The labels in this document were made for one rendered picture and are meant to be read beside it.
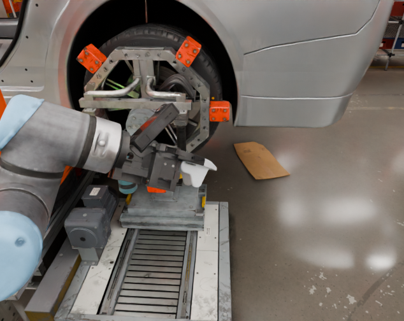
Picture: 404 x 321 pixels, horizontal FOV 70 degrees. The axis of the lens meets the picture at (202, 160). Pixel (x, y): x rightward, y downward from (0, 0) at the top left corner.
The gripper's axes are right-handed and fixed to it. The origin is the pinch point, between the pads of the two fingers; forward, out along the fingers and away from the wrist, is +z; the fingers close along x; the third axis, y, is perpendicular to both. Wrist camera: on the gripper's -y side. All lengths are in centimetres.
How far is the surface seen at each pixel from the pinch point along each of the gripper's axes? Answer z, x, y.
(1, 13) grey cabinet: -127, -528, -202
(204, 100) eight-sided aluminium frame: 25, -57, -32
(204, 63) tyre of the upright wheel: 21, -56, -48
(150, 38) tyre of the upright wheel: -2, -64, -51
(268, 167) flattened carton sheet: 136, -128, -25
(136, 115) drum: -1, -61, -17
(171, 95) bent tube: 5, -45, -25
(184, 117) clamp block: 11.4, -43.1, -18.7
